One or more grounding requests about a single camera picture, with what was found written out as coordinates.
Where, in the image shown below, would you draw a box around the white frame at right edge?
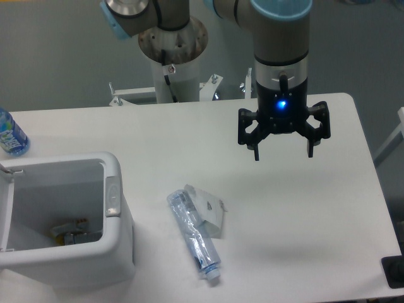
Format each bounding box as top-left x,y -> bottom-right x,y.
373,107 -> 403,168

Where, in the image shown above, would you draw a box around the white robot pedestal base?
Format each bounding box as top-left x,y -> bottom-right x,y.
108,17 -> 253,107

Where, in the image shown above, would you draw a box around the crushed clear plastic bottle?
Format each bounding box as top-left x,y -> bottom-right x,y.
167,189 -> 221,282

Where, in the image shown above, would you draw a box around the white paper carton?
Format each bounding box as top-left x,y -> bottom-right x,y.
184,184 -> 226,239

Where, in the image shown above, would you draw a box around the black cable on pedestal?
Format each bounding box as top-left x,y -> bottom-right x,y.
160,49 -> 178,104

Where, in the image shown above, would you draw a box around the black clamp at table edge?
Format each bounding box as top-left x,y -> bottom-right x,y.
381,256 -> 403,289

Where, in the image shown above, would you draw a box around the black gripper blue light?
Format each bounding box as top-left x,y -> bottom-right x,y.
237,76 -> 331,162

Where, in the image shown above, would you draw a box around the white plastic trash can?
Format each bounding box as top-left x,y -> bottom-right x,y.
1,152 -> 135,288

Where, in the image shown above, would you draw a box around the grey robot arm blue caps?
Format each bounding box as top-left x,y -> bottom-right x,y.
100,1 -> 331,156

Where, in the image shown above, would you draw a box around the trash inside can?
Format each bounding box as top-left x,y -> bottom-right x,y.
50,218 -> 103,246

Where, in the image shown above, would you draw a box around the blue labelled water bottle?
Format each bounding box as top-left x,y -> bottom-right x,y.
1,108 -> 30,157

